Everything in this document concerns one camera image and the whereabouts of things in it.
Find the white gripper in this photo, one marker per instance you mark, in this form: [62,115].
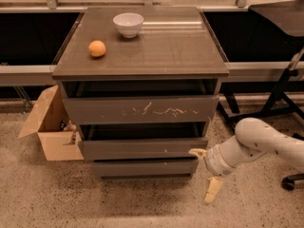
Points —
[214,161]

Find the grey bottom drawer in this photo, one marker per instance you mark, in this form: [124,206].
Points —
[145,169]

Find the grey drawer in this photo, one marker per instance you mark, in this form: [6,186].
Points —
[141,141]
[145,169]
[141,110]

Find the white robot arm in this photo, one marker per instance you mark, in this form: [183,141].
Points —
[253,139]

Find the grey middle drawer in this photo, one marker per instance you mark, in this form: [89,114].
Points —
[141,141]

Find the grey top drawer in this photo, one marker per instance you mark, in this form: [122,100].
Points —
[141,110]

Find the dark grey drawer cabinet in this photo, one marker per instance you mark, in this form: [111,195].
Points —
[170,40]

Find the open cardboard box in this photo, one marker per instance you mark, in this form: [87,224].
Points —
[48,119]

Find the black office chair base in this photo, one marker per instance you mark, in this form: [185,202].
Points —
[288,183]

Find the orange fruit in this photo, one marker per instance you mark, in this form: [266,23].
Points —
[97,48]

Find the white ceramic bowl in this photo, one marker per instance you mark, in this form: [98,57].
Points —
[128,24]

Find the black folding stand table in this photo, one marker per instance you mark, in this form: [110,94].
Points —
[289,18]

